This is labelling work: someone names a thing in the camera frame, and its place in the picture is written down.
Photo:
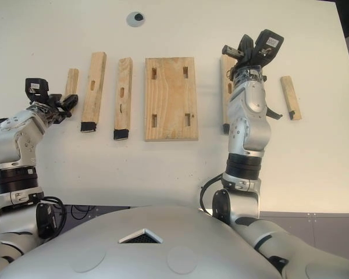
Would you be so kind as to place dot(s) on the wooden cross bar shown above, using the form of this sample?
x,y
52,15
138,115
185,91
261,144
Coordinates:
x,y
71,82
291,96

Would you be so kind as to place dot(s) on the robot body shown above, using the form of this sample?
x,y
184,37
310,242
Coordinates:
x,y
151,250

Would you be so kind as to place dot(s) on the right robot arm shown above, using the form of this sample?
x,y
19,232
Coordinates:
x,y
250,122

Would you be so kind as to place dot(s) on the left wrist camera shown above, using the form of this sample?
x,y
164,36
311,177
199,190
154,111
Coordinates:
x,y
36,87

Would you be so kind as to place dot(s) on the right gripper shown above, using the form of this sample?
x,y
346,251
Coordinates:
x,y
248,59

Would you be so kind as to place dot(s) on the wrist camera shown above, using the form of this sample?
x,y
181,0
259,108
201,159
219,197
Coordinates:
x,y
270,42
36,87

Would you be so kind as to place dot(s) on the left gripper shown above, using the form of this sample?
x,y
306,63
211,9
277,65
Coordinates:
x,y
59,104

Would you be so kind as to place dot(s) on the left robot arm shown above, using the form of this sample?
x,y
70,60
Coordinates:
x,y
14,145

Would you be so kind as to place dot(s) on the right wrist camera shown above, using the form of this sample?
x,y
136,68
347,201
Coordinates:
x,y
270,42

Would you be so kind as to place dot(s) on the wooden leg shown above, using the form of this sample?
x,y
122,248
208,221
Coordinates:
x,y
224,87
124,96
93,93

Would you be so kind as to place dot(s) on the wooden seat board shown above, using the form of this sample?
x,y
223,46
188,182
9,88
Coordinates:
x,y
171,98

